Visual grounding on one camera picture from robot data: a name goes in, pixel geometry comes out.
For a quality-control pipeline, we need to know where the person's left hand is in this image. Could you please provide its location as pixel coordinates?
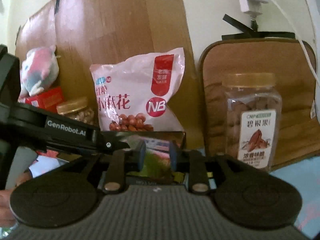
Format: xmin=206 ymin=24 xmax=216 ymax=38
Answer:
xmin=0 ymin=170 xmax=33 ymax=228

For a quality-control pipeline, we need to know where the black sheep printed box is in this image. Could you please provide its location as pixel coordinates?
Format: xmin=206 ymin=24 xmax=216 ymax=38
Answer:
xmin=102 ymin=132 xmax=185 ymax=192

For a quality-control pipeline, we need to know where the red gift bag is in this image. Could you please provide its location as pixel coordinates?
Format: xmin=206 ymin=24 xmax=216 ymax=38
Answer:
xmin=25 ymin=86 xmax=65 ymax=113

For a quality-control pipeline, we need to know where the nut jar left gold lid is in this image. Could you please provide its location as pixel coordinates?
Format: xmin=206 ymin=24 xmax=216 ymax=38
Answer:
xmin=56 ymin=96 xmax=94 ymax=125

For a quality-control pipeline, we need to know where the pink grey plush toy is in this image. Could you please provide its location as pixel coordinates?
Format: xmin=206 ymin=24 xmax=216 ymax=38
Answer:
xmin=19 ymin=45 xmax=59 ymax=99

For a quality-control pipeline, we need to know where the pink snack bag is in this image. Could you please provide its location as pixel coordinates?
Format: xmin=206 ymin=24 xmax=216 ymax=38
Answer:
xmin=89 ymin=48 xmax=185 ymax=132

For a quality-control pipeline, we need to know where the pecan jar right gold lid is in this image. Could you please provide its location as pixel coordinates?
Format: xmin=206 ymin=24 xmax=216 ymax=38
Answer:
xmin=222 ymin=73 xmax=282 ymax=171

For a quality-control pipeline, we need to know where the pig cartoon bed sheet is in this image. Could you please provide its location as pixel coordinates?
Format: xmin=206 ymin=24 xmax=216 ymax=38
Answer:
xmin=269 ymin=154 xmax=320 ymax=239

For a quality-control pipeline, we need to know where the cardboard sheet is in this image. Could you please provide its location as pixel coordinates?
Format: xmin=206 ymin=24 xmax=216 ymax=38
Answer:
xmin=15 ymin=0 xmax=204 ymax=149

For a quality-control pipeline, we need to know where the brown seat cushion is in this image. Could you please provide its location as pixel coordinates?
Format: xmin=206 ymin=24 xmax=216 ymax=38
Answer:
xmin=199 ymin=38 xmax=319 ymax=170

